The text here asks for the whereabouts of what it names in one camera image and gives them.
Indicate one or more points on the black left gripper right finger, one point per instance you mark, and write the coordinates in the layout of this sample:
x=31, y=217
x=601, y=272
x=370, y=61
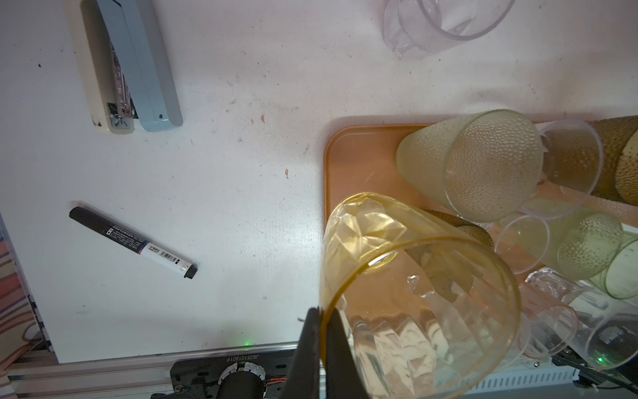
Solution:
x=342, y=378

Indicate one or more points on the clear glass back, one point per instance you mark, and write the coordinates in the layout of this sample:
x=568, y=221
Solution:
x=420, y=28

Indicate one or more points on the brown textured cup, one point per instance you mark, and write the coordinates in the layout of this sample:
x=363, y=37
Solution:
x=618, y=178

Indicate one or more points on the black marker pen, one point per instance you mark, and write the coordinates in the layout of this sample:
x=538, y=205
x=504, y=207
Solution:
x=134, y=242

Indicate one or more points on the yellow amber glass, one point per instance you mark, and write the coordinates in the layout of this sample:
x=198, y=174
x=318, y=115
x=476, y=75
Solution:
x=427, y=311

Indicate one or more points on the orange plastic tray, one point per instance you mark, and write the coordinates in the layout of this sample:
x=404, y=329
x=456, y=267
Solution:
x=362, y=158

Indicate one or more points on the pale yellow frosted cup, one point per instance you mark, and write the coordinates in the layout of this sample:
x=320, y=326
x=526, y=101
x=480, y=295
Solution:
x=483, y=166

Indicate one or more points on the blue white stapler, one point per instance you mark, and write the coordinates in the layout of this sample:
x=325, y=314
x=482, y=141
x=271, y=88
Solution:
x=124, y=66

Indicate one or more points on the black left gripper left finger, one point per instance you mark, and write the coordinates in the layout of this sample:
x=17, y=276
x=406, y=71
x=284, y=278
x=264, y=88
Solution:
x=303, y=376

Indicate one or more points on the olive textured cup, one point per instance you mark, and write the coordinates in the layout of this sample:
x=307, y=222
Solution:
x=469, y=228

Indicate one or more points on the clear faceted glass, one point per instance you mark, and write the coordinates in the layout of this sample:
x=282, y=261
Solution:
x=607, y=334
x=572, y=164

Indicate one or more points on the small clear glass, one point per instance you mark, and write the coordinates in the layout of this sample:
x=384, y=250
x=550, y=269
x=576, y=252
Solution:
x=521, y=240

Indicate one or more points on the clear wide glass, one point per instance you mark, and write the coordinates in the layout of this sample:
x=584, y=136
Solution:
x=546, y=327

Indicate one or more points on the green ribbed glass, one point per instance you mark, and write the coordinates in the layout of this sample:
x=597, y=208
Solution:
x=619, y=280

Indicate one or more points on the pale green textured cup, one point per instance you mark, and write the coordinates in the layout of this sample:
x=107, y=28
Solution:
x=583, y=243

